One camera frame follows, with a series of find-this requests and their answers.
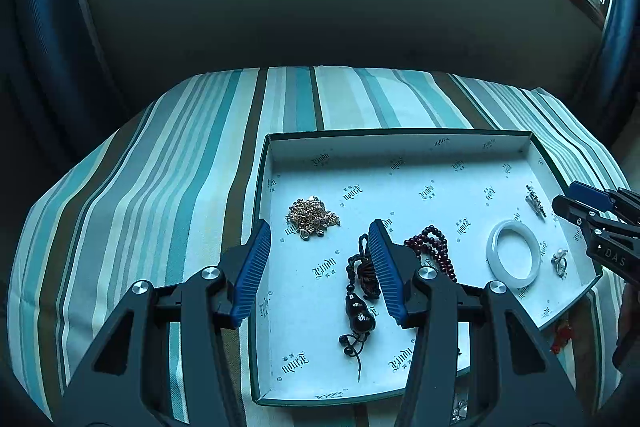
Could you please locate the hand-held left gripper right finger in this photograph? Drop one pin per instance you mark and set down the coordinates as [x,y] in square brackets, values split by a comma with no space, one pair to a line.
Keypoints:
[387,277]

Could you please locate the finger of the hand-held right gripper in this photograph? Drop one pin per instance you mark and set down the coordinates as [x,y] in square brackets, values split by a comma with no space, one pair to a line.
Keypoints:
[572,207]
[587,193]

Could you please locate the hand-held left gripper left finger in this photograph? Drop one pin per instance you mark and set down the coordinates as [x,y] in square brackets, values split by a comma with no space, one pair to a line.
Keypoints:
[252,277]

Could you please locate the crystal bar brooch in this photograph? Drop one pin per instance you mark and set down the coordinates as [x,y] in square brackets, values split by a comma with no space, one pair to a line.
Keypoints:
[535,201]

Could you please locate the black gourd pendant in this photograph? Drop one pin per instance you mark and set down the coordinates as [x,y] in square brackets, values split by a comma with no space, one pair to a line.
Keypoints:
[357,307]

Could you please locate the white shallow box tray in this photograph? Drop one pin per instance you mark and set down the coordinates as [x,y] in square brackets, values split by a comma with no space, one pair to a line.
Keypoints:
[400,207]

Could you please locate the white jade bangle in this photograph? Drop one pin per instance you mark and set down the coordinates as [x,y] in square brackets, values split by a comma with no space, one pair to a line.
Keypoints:
[492,257]

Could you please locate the red knotted tassel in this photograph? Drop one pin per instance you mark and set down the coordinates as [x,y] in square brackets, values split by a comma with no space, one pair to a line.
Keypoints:
[562,337]

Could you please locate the striped teal tablecloth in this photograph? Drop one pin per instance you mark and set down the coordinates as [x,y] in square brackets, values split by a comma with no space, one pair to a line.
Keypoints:
[150,207]

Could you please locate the pearl cluster brooch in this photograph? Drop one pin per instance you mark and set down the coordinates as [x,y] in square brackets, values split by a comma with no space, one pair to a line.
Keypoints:
[459,412]

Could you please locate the dark blue curtain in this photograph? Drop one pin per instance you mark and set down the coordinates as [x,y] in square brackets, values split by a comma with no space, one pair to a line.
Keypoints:
[622,7]
[40,7]

